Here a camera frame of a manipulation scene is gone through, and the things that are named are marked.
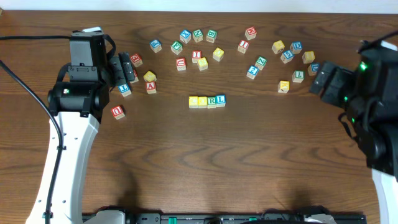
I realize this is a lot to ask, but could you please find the green R block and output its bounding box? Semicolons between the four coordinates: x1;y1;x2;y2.
207;96;217;109

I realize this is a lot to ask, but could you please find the yellow O block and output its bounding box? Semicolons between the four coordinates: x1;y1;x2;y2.
213;47;224;62

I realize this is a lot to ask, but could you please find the blue L block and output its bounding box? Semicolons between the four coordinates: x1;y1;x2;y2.
216;95;226;107

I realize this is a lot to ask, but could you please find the yellow C block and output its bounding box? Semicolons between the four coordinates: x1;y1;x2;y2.
188;96;198;108

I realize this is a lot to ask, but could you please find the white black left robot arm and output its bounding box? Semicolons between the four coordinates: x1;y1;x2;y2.
26;53;135;223

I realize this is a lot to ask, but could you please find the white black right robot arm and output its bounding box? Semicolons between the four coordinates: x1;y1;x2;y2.
309;40;397;223

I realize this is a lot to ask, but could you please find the red E block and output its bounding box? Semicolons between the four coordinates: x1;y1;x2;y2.
130;54;143;67

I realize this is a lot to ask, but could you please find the red Y block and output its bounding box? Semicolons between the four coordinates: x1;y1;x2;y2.
130;70;139;83

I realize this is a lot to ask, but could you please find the blue T block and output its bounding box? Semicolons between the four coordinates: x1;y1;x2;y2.
118;83;132;97

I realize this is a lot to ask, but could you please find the blue D block lower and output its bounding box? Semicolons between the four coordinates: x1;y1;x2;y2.
308;63;320;76

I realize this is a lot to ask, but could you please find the blue d block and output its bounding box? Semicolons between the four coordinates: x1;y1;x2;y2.
290;41;303;54
308;63;320;76

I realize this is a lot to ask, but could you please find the yellow G block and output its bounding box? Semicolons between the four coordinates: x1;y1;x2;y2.
144;71;157;83

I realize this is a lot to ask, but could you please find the red A block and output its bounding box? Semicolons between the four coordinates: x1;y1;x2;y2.
146;82;157;94

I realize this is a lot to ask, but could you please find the green L block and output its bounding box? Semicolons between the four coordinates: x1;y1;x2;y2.
292;70;305;83

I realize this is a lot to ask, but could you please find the yellow 8 block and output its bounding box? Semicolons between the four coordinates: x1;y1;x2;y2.
302;51;315;64

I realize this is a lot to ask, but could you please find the blue P block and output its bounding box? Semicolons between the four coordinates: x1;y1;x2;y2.
150;39;162;53

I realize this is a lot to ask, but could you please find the red O block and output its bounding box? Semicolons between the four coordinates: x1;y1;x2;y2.
111;105;125;119

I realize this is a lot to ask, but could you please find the yellow W block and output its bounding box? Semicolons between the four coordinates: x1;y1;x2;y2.
278;80;290;93

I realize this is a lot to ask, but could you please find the blue D block upper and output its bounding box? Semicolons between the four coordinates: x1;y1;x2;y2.
290;41;303;54

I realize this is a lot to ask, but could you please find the blue 5 block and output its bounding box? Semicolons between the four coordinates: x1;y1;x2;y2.
280;50;294;63

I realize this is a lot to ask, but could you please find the green F block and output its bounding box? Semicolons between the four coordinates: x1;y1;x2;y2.
170;40;183;55

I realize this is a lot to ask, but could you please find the red U block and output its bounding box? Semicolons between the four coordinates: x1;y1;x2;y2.
176;57;187;71

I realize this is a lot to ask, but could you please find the blue X block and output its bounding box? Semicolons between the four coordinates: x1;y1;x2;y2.
180;29;192;44

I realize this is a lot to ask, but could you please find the green Z block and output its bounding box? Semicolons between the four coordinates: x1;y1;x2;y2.
255;56;267;70

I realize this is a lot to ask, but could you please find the red i block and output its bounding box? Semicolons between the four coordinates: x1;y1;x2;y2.
238;40;249;54
192;50;201;63

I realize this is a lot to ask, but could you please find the blue 2 block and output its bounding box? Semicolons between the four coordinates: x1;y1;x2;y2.
246;65;259;80

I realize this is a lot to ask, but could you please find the yellow S block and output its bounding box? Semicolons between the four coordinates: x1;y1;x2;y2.
197;57;208;71

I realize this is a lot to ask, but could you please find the green N block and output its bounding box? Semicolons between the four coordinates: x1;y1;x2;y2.
192;29;203;43

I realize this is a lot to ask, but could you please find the green B block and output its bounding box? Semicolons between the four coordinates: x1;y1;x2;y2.
206;29;218;43

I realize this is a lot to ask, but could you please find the red H block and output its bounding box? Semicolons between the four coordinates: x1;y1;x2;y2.
245;27;257;40

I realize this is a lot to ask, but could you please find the red I block right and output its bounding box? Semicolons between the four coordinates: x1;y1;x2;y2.
238;40;249;54

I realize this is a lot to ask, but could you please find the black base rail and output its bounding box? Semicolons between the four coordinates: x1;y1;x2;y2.
83;210;367;224

